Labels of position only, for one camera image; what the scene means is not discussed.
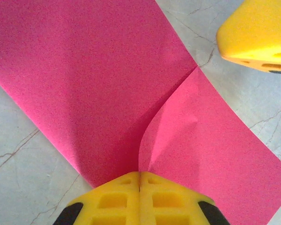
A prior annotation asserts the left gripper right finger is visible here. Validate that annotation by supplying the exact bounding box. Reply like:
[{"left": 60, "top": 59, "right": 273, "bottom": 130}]
[{"left": 140, "top": 171, "right": 230, "bottom": 225}]

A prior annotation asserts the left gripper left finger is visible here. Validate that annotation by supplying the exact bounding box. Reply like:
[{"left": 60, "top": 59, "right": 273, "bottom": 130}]
[{"left": 52, "top": 171, "right": 141, "bottom": 225}]

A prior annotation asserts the pink square paper sheet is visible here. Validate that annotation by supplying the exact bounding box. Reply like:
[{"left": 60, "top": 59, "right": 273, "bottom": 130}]
[{"left": 0, "top": 0, "right": 281, "bottom": 225}]

